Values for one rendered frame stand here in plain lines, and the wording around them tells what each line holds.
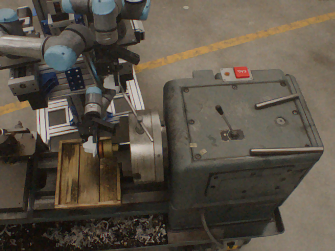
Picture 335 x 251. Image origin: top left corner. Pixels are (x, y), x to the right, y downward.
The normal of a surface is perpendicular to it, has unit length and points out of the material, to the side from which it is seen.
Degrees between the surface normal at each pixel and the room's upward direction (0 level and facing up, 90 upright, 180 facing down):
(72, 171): 0
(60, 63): 89
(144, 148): 34
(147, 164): 59
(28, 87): 90
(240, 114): 0
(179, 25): 0
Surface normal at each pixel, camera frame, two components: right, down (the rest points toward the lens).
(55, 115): 0.00, -0.56
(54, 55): -0.22, 0.80
